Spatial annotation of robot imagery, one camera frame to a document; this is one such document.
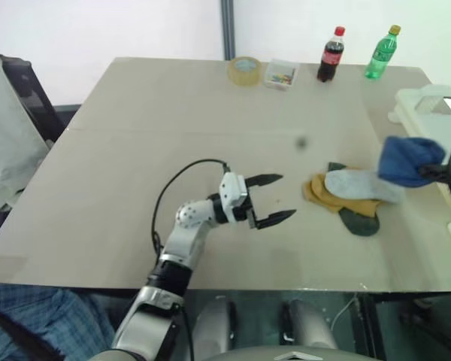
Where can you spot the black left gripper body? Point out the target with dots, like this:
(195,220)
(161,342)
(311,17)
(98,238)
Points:
(251,215)

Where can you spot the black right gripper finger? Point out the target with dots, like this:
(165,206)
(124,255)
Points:
(434,166)
(432,174)

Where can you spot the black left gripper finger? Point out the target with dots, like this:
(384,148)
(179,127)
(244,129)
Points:
(265,178)
(276,218)

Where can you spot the blue fluffy sock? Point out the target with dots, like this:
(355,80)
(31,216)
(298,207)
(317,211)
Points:
(402,161)

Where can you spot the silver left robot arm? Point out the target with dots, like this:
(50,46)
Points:
(184,240)

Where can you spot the white plastic tray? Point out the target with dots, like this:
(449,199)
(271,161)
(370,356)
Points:
(421,116)

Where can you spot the clear box of coloured clips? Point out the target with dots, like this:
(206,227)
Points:
(281,75)

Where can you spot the mustard yellow sock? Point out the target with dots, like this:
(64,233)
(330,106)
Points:
(323,195)

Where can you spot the light grey sock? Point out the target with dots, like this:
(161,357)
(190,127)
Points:
(357,184)

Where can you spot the dark green sock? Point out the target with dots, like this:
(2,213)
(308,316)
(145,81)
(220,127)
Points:
(361,223)

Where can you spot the clear packing tape roll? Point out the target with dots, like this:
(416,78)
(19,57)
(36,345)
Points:
(244,77)

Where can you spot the green plastic bottle yellow cap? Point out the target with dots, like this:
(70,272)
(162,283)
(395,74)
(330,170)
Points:
(379,56)

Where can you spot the cola bottle red cap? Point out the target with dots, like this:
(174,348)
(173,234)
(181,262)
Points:
(329,62)

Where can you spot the grey robot torso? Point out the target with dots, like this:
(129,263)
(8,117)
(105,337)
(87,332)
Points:
(248,355)

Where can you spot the blue checkered cloth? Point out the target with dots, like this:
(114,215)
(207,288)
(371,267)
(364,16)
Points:
(41,312)

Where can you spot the white cloth on chair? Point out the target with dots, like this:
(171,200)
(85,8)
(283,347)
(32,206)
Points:
(7,143)

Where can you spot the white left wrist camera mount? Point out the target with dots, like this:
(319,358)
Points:
(231,192)

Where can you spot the black table frame leg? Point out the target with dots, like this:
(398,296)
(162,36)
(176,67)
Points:
(372,327)

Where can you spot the grey vertical wall post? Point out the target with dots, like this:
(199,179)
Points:
(228,30)

